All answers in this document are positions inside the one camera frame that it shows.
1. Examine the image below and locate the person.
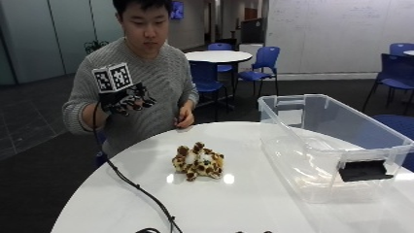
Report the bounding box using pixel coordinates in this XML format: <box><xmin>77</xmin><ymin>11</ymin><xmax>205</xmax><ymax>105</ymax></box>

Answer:
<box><xmin>63</xmin><ymin>0</ymin><xmax>201</xmax><ymax>159</ymax></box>

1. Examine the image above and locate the round white table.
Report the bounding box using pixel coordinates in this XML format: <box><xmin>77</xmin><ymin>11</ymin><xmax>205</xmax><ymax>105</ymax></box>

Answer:
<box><xmin>184</xmin><ymin>50</ymin><xmax>253</xmax><ymax>98</ymax></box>

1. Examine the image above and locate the wall screen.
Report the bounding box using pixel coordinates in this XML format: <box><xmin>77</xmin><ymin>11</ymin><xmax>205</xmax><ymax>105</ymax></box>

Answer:
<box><xmin>169</xmin><ymin>0</ymin><xmax>185</xmax><ymax>20</ymax></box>

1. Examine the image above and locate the giraffe soft toy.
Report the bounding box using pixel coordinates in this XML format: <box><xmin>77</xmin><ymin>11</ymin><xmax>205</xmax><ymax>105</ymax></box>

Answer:
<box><xmin>170</xmin><ymin>141</ymin><xmax>226</xmax><ymax>183</ymax></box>

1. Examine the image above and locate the white marker cube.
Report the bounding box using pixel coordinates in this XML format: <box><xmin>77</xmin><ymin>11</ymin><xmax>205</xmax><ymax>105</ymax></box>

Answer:
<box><xmin>91</xmin><ymin>62</ymin><xmax>135</xmax><ymax>94</ymax></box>

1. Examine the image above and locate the dark cabinet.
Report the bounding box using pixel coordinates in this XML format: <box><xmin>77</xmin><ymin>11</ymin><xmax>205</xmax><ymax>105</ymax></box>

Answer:
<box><xmin>240</xmin><ymin>17</ymin><xmax>265</xmax><ymax>45</ymax></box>

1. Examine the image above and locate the clear plastic storage bin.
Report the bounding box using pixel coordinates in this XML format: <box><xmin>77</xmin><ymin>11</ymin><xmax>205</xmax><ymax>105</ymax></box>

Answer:
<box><xmin>256</xmin><ymin>93</ymin><xmax>414</xmax><ymax>204</ymax></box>

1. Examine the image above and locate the blue chair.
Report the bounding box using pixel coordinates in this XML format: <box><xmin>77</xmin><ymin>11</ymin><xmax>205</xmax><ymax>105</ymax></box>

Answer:
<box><xmin>234</xmin><ymin>46</ymin><xmax>282</xmax><ymax>97</ymax></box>
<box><xmin>361</xmin><ymin>52</ymin><xmax>414</xmax><ymax>115</ymax></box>
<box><xmin>188</xmin><ymin>60</ymin><xmax>230</xmax><ymax>122</ymax></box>
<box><xmin>206</xmin><ymin>42</ymin><xmax>236</xmax><ymax>74</ymax></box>
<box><xmin>389</xmin><ymin>42</ymin><xmax>414</xmax><ymax>56</ymax></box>
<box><xmin>93</xmin><ymin>129</ymin><xmax>111</xmax><ymax>169</ymax></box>

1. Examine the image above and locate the black cable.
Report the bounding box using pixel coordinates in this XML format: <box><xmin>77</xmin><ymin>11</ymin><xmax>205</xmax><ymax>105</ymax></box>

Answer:
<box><xmin>92</xmin><ymin>102</ymin><xmax>184</xmax><ymax>233</ymax></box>

